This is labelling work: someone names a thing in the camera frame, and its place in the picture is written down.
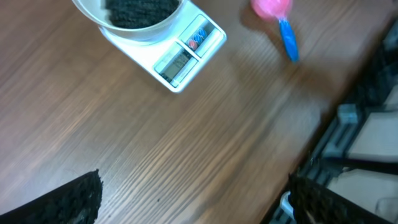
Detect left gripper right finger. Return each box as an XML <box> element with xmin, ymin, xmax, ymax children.
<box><xmin>288</xmin><ymin>174</ymin><xmax>391</xmax><ymax>224</ymax></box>

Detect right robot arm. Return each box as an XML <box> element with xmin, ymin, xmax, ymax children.
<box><xmin>328</xmin><ymin>86</ymin><xmax>397</xmax><ymax>223</ymax></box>

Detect white bowl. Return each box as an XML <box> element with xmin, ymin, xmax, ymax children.
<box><xmin>72</xmin><ymin>0</ymin><xmax>190</xmax><ymax>42</ymax></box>

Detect black beans in bowl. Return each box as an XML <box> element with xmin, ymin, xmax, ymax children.
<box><xmin>105</xmin><ymin>0</ymin><xmax>180</xmax><ymax>29</ymax></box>

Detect pink scoop blue handle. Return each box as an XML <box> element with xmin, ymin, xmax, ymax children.
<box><xmin>251</xmin><ymin>0</ymin><xmax>300</xmax><ymax>62</ymax></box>

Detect white digital kitchen scale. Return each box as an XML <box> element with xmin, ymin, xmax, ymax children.
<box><xmin>100</xmin><ymin>1</ymin><xmax>227</xmax><ymax>93</ymax></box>

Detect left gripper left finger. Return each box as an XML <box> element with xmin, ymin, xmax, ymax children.
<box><xmin>1</xmin><ymin>169</ymin><xmax>103</xmax><ymax>224</ymax></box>

